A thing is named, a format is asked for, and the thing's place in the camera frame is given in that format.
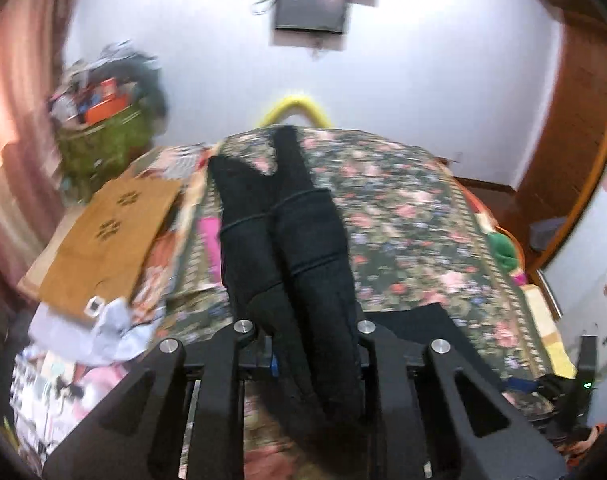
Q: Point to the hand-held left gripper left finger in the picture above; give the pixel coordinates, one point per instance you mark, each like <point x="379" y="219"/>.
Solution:
<point x="223" y="385"/>

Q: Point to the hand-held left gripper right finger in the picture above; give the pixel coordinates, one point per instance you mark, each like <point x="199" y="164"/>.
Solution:
<point x="388" y="385"/>

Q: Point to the black pants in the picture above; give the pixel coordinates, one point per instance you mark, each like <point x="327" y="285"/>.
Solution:
<point x="308" y="260"/>

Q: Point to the colourful fleece blanket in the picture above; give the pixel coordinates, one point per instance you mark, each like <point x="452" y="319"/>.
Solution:
<point x="543" y="320"/>

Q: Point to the white cabinet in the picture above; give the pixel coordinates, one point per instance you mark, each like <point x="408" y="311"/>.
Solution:
<point x="593" y="240"/>

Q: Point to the pink cloth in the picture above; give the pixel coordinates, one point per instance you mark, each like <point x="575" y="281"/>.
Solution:
<point x="212" y="250"/>

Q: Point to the white crumpled cloth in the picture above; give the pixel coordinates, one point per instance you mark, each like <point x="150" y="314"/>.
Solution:
<point x="98" y="330"/>

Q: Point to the floral bed blanket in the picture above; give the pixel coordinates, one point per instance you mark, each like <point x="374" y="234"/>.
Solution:
<point x="408" y="210"/>

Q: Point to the wooden lap desk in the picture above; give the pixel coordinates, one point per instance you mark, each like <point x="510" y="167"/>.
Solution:
<point x="108" y="240"/>

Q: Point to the wooden door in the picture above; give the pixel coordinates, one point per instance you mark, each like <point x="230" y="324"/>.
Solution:
<point x="578" y="135"/>

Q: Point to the green storage box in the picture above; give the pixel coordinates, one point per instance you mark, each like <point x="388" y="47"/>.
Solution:
<point x="103" y="155"/>

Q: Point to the yellow foam tube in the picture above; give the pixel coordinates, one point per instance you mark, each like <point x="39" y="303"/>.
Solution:
<point x="293" y="105"/>

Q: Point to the orange box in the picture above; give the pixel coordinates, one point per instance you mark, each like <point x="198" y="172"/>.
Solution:
<point x="106" y="110"/>

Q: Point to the pink curtain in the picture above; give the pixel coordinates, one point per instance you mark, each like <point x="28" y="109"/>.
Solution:
<point x="13" y="135"/>

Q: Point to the small black monitor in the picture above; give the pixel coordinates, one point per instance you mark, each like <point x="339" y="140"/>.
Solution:
<point x="311" y="10"/>

